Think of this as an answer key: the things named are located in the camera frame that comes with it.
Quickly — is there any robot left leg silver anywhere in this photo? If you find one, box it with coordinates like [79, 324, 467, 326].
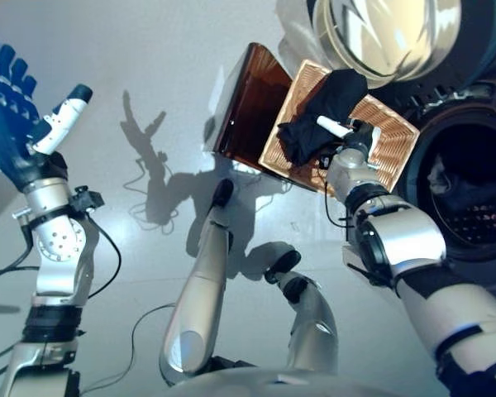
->
[159, 178, 236, 381]

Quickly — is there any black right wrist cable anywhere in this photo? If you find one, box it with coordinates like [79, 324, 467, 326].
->
[324, 181, 356, 232]

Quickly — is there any thin black leg cable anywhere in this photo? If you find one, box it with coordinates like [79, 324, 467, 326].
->
[82, 304, 179, 394]

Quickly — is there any black garment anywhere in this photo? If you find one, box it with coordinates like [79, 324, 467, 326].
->
[276, 69, 369, 167]

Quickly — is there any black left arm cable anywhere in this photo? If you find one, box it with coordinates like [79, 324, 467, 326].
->
[0, 214, 122, 301]

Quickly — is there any robot leg silver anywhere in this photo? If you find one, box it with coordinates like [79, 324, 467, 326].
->
[264, 250, 340, 375]
[159, 178, 236, 381]

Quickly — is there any dark grey washing machine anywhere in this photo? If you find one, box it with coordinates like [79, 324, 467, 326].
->
[392, 78, 496, 299]

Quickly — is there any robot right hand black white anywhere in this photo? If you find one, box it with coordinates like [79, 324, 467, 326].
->
[316, 115, 382, 162]

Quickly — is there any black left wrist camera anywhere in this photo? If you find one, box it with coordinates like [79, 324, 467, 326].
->
[69, 185, 105, 214]

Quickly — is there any robot left hand black white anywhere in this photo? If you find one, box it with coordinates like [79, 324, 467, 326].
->
[0, 34, 94, 194]

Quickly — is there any brown acrylic stand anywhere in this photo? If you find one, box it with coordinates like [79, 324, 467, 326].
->
[212, 42, 293, 173]

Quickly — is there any rectangular wicker laundry basket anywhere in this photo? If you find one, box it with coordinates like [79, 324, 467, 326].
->
[258, 59, 422, 195]

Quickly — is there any round glass washer door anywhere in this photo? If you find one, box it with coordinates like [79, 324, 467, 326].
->
[276, 0, 496, 98]

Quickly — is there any robot right leg silver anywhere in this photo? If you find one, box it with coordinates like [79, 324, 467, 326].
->
[264, 250, 340, 375]

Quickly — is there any white garment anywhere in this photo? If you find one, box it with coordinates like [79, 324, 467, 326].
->
[427, 155, 454, 195]

